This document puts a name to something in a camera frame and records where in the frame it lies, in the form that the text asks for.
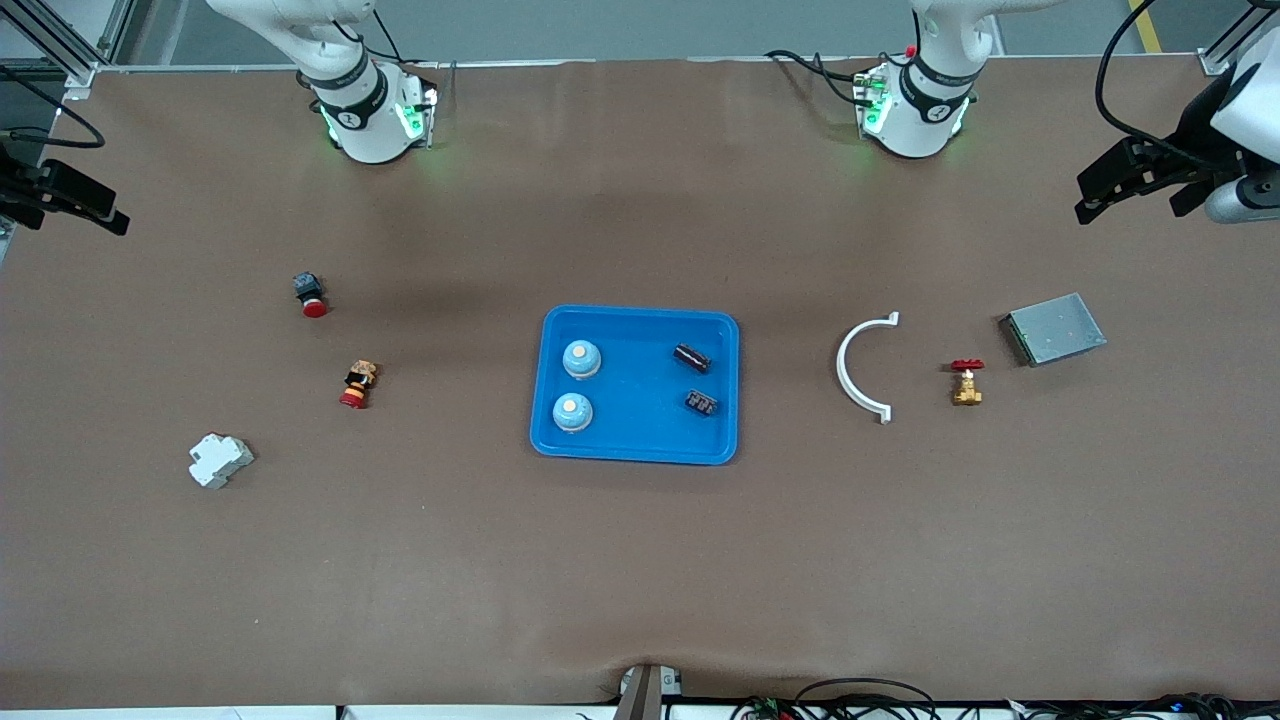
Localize flat silver metal module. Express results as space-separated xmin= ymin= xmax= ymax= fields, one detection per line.
xmin=998 ymin=291 xmax=1109 ymax=368

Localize white circuit breaker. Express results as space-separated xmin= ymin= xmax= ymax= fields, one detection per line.
xmin=188 ymin=432 xmax=255 ymax=490

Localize blue plastic tray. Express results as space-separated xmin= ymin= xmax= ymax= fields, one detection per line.
xmin=529 ymin=304 xmax=741 ymax=467

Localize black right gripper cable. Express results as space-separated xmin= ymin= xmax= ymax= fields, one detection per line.
xmin=0 ymin=62 xmax=106 ymax=149

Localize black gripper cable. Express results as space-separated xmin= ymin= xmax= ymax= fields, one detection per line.
xmin=0 ymin=62 xmax=106 ymax=149
xmin=1094 ymin=0 xmax=1216 ymax=171

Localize aluminium frame profile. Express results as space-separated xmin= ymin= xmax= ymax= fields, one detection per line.
xmin=0 ymin=0 xmax=136 ymax=101
xmin=1200 ymin=0 xmax=1280 ymax=76

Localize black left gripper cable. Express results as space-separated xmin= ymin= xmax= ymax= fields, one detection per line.
xmin=1094 ymin=0 xmax=1216 ymax=171

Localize black left arm base cables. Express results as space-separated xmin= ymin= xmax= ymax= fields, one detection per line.
xmin=765 ymin=48 xmax=876 ymax=109

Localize black arm base cables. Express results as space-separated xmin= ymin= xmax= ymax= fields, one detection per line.
xmin=335 ymin=10 xmax=441 ymax=96
xmin=765 ymin=48 xmax=876 ymax=109

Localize white half-ring pipe clamp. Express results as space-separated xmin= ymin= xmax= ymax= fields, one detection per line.
xmin=835 ymin=311 xmax=901 ymax=426

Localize yellow red push button switch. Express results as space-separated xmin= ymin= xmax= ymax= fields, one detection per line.
xmin=339 ymin=360 xmax=380 ymax=410

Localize black right arm base cables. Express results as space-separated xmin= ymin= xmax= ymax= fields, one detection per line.
xmin=335 ymin=10 xmax=441 ymax=96

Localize bundle of cables at table edge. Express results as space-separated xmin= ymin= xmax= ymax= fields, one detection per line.
xmin=730 ymin=678 xmax=1280 ymax=720

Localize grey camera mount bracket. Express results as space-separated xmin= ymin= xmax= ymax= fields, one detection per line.
xmin=615 ymin=663 xmax=681 ymax=720

